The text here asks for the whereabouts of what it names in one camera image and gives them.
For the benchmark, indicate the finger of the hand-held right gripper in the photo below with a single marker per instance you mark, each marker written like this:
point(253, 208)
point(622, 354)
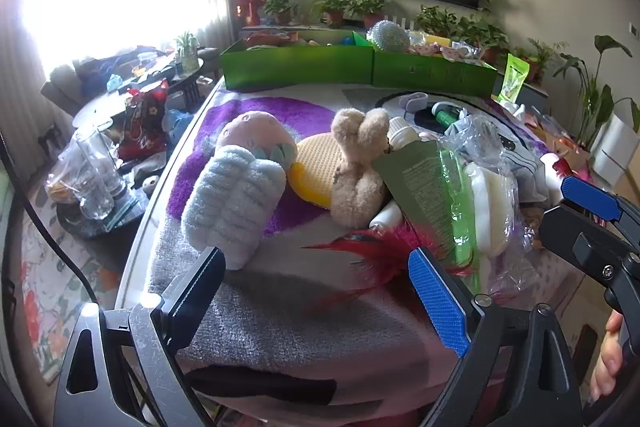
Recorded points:
point(590, 199)
point(570, 232)

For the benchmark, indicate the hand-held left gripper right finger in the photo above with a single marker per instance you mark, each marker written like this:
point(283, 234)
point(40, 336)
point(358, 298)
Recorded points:
point(440, 302)

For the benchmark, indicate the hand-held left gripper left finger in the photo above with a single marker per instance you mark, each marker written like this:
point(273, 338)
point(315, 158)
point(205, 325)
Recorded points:
point(197, 282)

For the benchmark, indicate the plastic bag with white sponge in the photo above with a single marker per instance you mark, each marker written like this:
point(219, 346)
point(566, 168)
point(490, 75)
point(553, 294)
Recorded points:
point(487, 202)

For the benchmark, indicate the green tube white cap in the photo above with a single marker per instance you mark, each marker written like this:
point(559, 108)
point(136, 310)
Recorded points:
point(420, 187)

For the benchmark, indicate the pink plush toy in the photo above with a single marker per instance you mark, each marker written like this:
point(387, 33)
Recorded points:
point(250, 129)

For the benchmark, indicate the green box with plush toys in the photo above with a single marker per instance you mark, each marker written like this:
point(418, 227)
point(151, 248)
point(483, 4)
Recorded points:
point(300, 67)

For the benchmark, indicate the person's right hand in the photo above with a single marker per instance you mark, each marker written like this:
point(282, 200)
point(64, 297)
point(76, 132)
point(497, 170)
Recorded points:
point(607, 357)

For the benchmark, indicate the grey white cloth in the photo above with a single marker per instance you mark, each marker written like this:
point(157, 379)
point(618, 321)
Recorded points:
point(520, 162)

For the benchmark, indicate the red feather toy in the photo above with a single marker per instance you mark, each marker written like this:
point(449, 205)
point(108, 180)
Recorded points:
point(380, 247)

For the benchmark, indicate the light blue fluffy cloth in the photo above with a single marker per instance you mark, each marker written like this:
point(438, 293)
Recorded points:
point(230, 202)

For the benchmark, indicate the large leafy plant white pot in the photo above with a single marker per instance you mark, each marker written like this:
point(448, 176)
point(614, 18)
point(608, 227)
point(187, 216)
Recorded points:
point(595, 107)

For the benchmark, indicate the small white bottle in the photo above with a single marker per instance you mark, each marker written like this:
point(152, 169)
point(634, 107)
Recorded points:
point(385, 214)

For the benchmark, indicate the grey fleece blanket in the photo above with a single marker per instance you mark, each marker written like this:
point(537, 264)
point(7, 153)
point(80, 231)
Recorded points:
point(300, 327)

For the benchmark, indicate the grey television cabinet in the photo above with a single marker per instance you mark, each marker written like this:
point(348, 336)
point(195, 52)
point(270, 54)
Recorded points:
point(530, 94)

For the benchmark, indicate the green snack packet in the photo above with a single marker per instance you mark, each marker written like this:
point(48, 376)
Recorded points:
point(515, 79)

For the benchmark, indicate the floral floor rug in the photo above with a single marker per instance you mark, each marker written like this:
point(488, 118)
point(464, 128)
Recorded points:
point(40, 297)

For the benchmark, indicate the blue plastic bag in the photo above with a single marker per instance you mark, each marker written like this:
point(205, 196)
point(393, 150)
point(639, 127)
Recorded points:
point(175, 119)

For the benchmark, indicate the yellow mesh scrub pad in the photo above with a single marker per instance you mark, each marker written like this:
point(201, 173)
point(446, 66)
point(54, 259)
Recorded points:
point(317, 162)

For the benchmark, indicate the red floral bag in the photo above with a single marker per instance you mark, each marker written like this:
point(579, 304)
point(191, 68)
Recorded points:
point(145, 117)

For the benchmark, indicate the purple grey plush rug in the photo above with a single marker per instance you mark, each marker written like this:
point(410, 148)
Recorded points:
point(300, 117)

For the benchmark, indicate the dark oval coffee table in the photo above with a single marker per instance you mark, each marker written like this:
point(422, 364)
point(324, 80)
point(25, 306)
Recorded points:
point(125, 99)

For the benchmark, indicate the white plastic clip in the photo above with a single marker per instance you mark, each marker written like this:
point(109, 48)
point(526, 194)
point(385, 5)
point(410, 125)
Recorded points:
point(415, 99)

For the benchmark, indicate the pink patterned cloth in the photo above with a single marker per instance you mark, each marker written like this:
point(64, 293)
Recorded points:
point(450, 52)

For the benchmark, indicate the green box with household supplies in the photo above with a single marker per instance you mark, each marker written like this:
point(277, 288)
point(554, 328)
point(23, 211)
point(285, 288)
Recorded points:
point(430, 72)

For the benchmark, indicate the light blue toy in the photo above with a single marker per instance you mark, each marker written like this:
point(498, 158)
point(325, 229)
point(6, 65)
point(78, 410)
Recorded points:
point(115, 82)

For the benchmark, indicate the plant in glass vase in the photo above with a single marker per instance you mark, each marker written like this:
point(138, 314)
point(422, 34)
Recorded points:
point(187, 49)

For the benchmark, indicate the row of potted plants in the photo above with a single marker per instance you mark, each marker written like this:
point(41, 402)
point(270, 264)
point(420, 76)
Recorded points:
point(437, 19)

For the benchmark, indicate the grey sofa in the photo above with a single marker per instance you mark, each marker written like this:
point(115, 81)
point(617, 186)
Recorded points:
point(60, 87)

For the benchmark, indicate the orange snack bag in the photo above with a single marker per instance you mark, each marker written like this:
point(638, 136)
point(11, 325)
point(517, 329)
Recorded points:
point(265, 38)

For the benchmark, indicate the white picket fence decoration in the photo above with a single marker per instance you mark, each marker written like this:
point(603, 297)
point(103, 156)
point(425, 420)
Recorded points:
point(400, 19)

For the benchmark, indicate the red flower decoration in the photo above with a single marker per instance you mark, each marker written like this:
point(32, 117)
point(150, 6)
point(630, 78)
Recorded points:
point(247, 4)

